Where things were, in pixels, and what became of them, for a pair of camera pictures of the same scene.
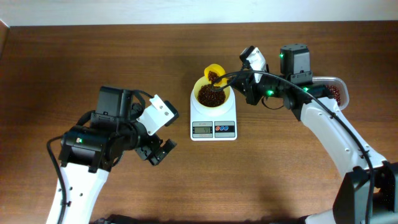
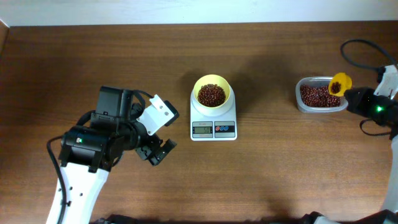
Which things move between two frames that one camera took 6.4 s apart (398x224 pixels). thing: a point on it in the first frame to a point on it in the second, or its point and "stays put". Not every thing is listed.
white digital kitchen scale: x=214 y=128 stays put
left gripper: x=145 y=152 stays put
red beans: x=212 y=76 to x=335 y=87
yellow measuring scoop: x=219 y=71 to x=339 y=83
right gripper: x=247 y=83 to x=356 y=105
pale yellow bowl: x=203 y=80 stays put
